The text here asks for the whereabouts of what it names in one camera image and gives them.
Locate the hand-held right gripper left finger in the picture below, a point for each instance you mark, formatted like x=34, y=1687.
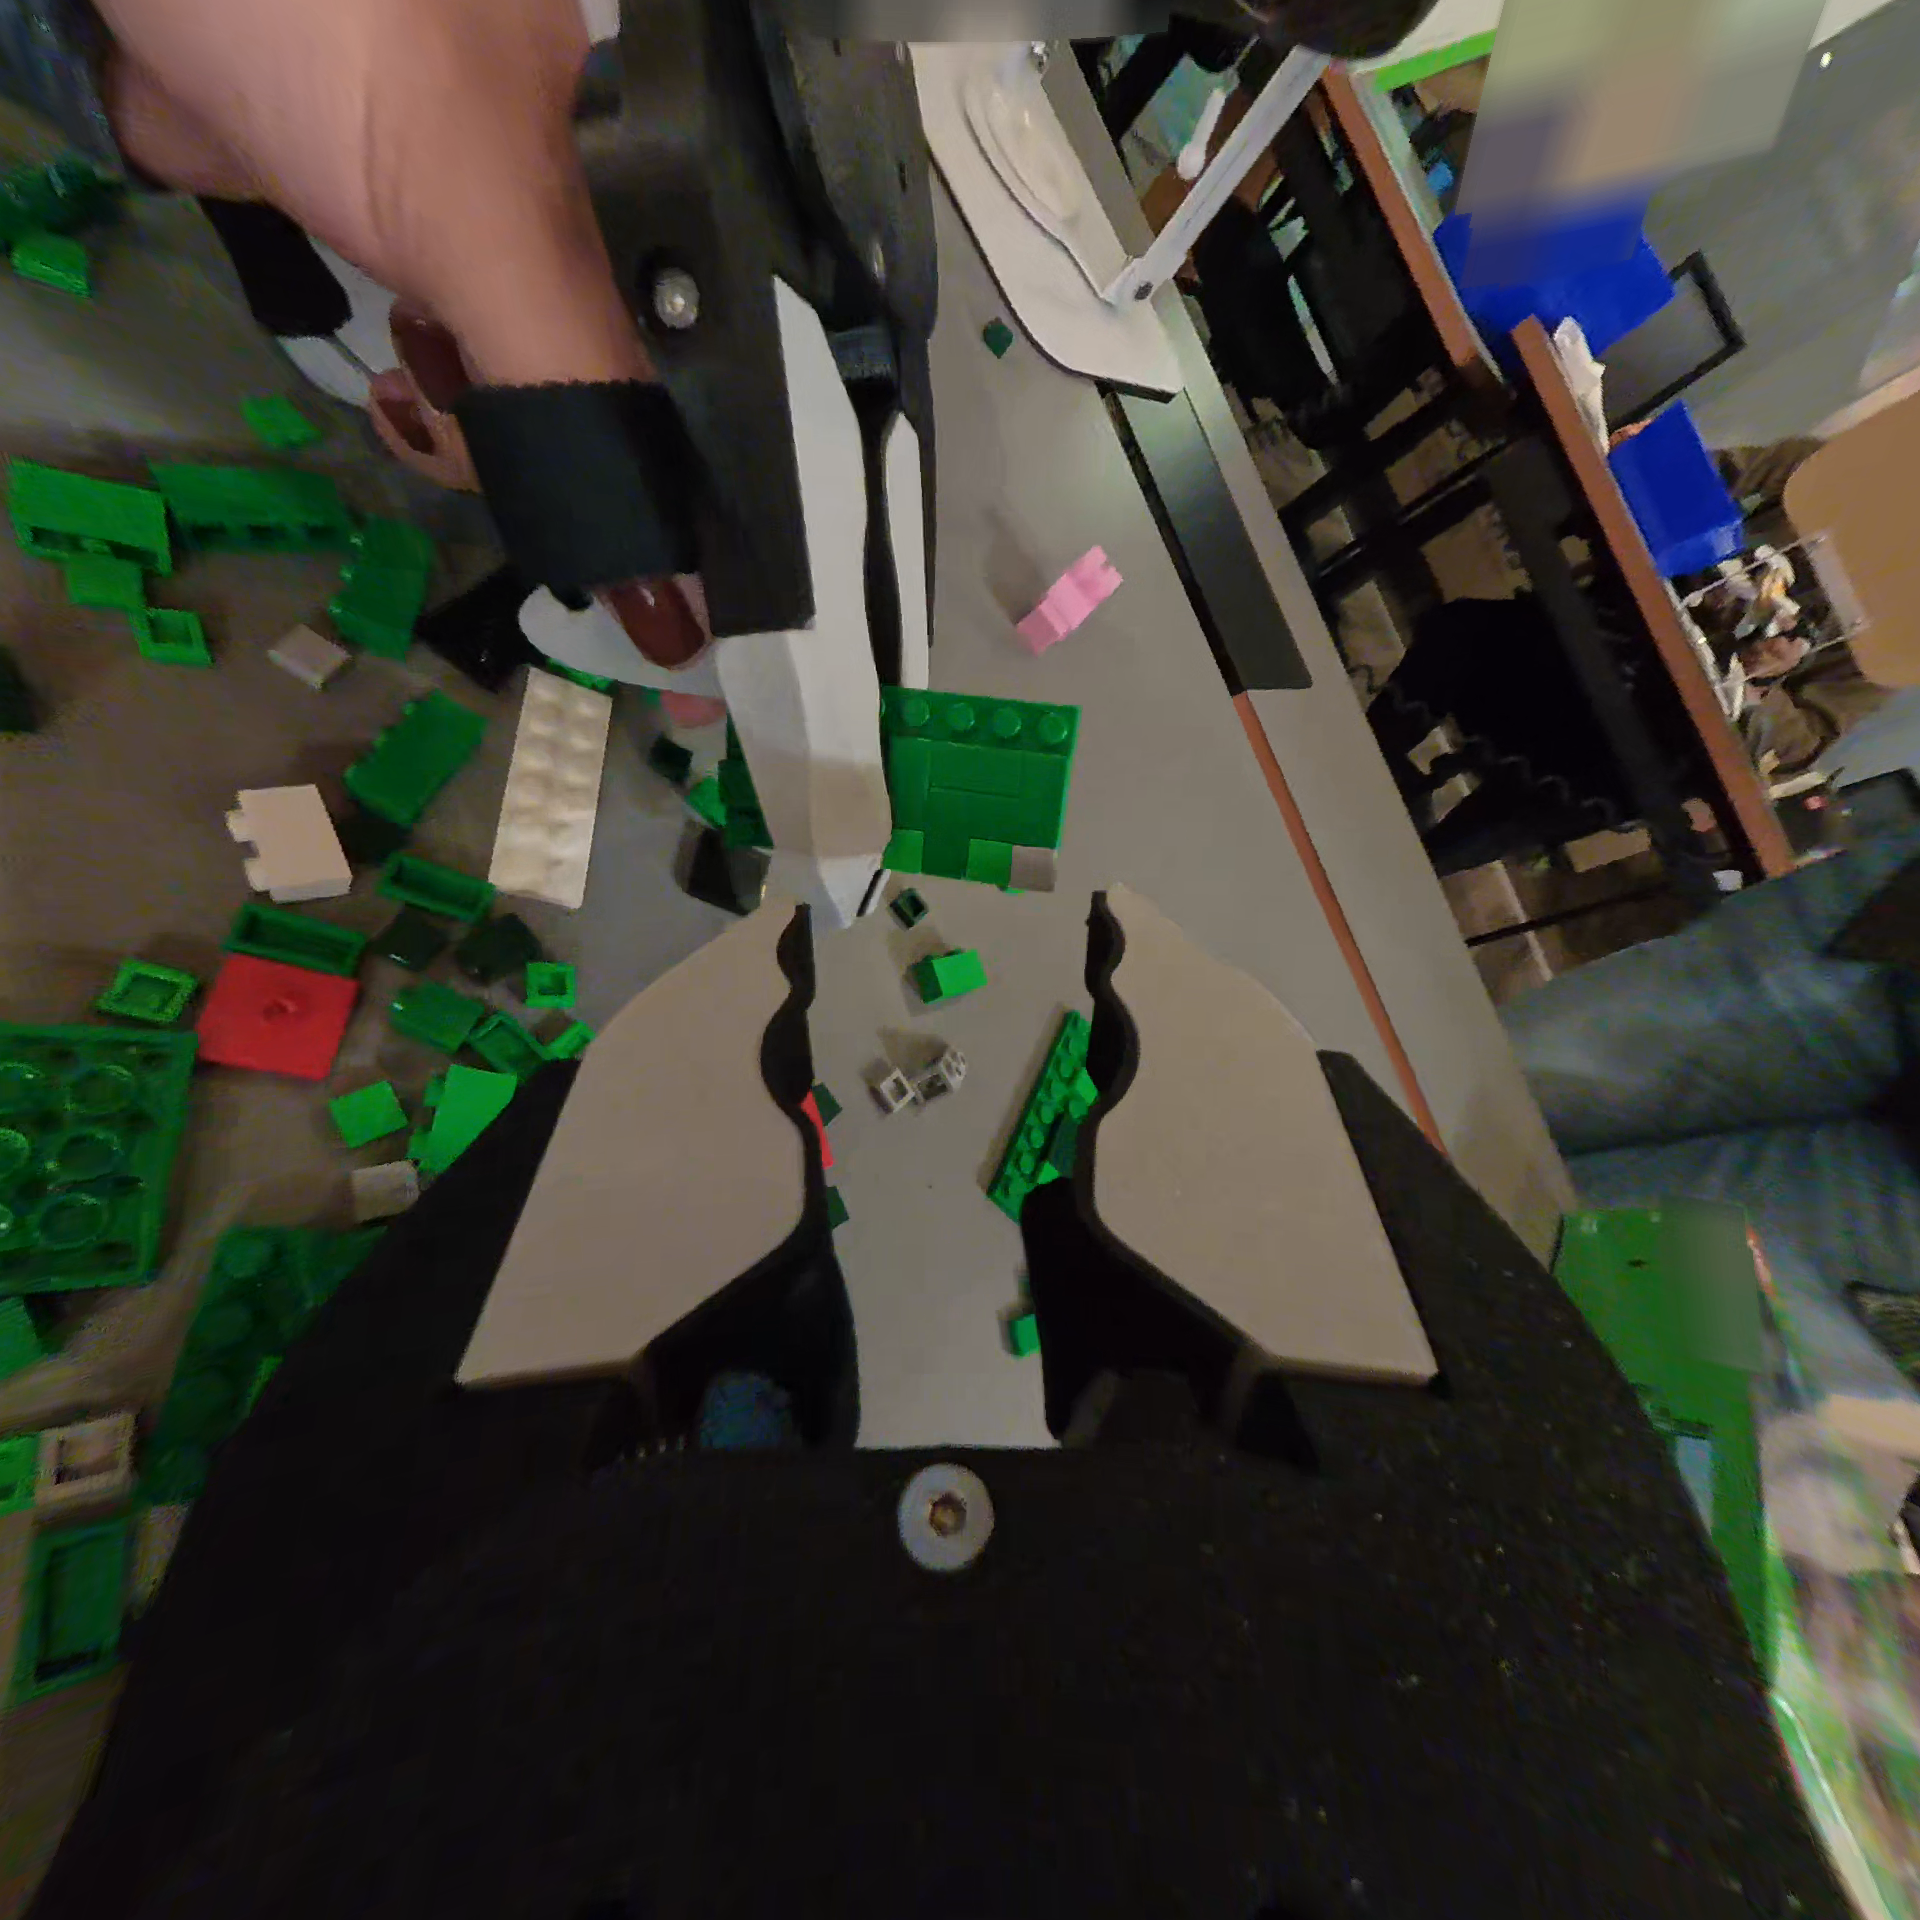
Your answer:
x=660, y=1184

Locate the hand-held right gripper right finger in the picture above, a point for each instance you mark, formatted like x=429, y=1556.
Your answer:
x=1259, y=1201

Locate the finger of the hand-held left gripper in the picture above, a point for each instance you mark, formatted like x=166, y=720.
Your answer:
x=809, y=720
x=910, y=557

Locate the green brick frame assembly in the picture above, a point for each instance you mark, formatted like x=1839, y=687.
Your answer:
x=974, y=782

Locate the green plate with dark tiles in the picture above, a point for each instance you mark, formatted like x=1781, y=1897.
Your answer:
x=1035, y=1140

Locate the person's left hand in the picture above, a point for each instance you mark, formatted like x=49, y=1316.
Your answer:
x=420, y=166

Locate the green brick stack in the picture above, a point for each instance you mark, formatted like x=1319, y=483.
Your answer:
x=734, y=795

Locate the pink brick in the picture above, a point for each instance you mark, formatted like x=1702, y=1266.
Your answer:
x=1066, y=609

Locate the black square tile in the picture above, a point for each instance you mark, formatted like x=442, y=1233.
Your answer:
x=719, y=878

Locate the large green slope panel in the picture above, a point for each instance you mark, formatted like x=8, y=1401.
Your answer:
x=473, y=1117

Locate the long white brick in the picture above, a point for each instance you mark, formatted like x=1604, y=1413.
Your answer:
x=551, y=782

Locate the pale grey small brick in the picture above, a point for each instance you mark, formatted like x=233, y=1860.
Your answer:
x=385, y=1191

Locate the small green brick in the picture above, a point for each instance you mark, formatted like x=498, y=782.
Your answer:
x=949, y=979

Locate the white stand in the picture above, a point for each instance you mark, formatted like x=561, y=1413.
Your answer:
x=1035, y=255

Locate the green toy box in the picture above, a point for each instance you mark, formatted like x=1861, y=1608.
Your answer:
x=1591, y=1276

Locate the red square tile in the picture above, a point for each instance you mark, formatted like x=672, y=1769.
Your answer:
x=278, y=1020

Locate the small white brick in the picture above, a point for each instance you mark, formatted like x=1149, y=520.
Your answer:
x=292, y=842

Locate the white crumpled paper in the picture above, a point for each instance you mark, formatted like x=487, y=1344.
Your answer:
x=1578, y=375

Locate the pile of loose green bricks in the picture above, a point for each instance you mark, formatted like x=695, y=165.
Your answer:
x=92, y=519

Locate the large blue storage bin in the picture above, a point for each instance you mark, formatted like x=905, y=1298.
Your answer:
x=1560, y=302

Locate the wooden table black legs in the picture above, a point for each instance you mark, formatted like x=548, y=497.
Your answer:
x=1649, y=600

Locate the small blue storage bin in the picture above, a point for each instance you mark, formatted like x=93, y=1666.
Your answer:
x=1672, y=494

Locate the black monitor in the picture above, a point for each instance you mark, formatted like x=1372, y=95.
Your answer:
x=1680, y=338

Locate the grey bracket brick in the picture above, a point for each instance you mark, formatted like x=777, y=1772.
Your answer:
x=949, y=1059

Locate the large green base plate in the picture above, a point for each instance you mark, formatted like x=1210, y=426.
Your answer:
x=92, y=1156

